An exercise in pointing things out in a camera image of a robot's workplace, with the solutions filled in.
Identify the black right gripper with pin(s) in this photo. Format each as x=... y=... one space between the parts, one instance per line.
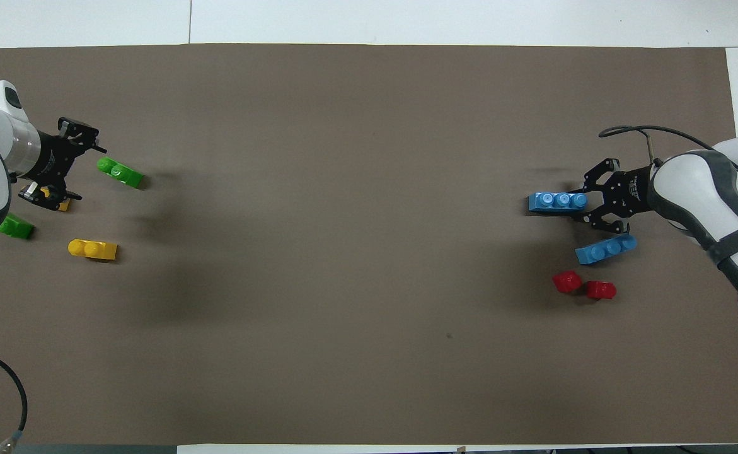
x=633 y=189

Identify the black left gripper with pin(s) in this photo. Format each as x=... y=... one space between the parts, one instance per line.
x=53 y=161

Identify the blue three-stud toy brick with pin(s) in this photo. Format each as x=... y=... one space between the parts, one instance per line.
x=554 y=202
x=605 y=248

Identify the green two-stud toy brick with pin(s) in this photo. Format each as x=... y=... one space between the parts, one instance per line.
x=120 y=172
x=17 y=227

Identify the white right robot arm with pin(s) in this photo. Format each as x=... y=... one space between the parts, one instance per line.
x=696 y=189

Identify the red one-stud toy brick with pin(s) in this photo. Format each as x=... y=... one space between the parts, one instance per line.
x=600 y=290
x=566 y=281

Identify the brown table mat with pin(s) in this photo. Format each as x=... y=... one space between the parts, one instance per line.
x=356 y=252

